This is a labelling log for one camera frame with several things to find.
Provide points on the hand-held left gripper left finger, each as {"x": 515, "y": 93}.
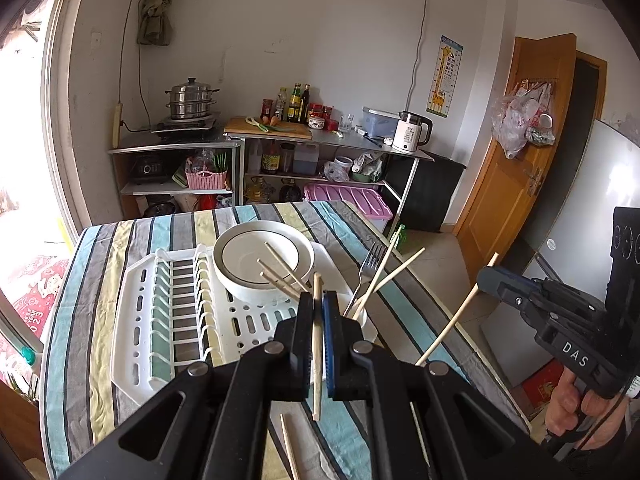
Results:
{"x": 306, "y": 345}

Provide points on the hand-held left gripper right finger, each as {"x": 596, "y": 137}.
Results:
{"x": 328, "y": 345}

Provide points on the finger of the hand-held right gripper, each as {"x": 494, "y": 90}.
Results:
{"x": 545, "y": 287}
{"x": 505, "y": 294}

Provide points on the wooden chopstick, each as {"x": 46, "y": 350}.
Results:
{"x": 400, "y": 272}
{"x": 285, "y": 262}
{"x": 277, "y": 280}
{"x": 277, "y": 286}
{"x": 290, "y": 450}
{"x": 450, "y": 320}
{"x": 317, "y": 360}
{"x": 382, "y": 270}

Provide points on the white cup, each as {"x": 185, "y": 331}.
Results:
{"x": 358, "y": 316}

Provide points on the metal fork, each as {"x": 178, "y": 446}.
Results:
{"x": 370, "y": 265}

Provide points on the person's right forearm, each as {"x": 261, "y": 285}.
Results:
{"x": 631, "y": 422}

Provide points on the person's right hand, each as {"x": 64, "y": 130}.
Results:
{"x": 562, "y": 410}

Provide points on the plain white bowl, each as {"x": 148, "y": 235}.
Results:
{"x": 235, "y": 290}

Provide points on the silver refrigerator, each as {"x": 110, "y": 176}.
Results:
{"x": 575, "y": 200}

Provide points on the wooden door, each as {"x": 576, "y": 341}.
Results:
{"x": 505, "y": 200}

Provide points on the red box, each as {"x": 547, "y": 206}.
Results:
{"x": 542, "y": 385}

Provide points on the white bowl with dark rim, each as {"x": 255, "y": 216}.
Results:
{"x": 255, "y": 260}

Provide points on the green plastic bottle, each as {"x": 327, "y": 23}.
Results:
{"x": 395, "y": 241}

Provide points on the black panel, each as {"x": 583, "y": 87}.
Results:
{"x": 425, "y": 190}

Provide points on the storage box with pink lid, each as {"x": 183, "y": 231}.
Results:
{"x": 350, "y": 200}

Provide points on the white plastic dish rack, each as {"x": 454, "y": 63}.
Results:
{"x": 150, "y": 320}

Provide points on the hanging plastic bags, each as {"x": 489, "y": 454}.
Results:
{"x": 520, "y": 120}

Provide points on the green bowl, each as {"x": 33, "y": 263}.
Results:
{"x": 361, "y": 176}

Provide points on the white bucket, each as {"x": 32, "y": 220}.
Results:
{"x": 345, "y": 164}

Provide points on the dark liquid jug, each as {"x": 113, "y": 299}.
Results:
{"x": 306, "y": 160}

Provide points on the white electric kettle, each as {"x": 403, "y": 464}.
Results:
{"x": 407, "y": 135}

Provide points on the cooking oil bottle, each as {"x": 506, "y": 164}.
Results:
{"x": 270, "y": 160}

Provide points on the pink plastic basket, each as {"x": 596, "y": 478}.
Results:
{"x": 206, "y": 179}

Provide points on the long metal kitchen shelf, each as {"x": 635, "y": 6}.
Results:
{"x": 345, "y": 141}

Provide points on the clear lidded storage container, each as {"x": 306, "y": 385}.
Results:
{"x": 377, "y": 122}

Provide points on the wooden cutting board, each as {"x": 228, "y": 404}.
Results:
{"x": 280, "y": 130}

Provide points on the striped tablecloth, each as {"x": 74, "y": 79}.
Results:
{"x": 85, "y": 310}

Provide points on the giraffe height chart poster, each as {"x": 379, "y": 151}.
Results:
{"x": 444, "y": 77}

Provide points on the red lidded jar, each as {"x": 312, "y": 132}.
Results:
{"x": 315, "y": 119}

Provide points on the dark sauce bottle yellow label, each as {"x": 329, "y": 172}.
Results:
{"x": 294, "y": 107}

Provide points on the yellow capped seasoning bottle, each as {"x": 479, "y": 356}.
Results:
{"x": 281, "y": 107}

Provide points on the small metal kitchen shelf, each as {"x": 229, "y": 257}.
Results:
{"x": 165, "y": 141}

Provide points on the black induction cooker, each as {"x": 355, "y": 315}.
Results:
{"x": 185, "y": 125}

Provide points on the steel steamer pot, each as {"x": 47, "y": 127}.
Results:
{"x": 191, "y": 100}

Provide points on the red printed mat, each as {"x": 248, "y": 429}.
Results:
{"x": 35, "y": 300}

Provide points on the beige power strip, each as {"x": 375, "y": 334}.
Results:
{"x": 117, "y": 127}

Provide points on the hanging grey-green cloth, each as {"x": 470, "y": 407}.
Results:
{"x": 156, "y": 10}

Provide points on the white window frame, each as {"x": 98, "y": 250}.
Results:
{"x": 57, "y": 85}

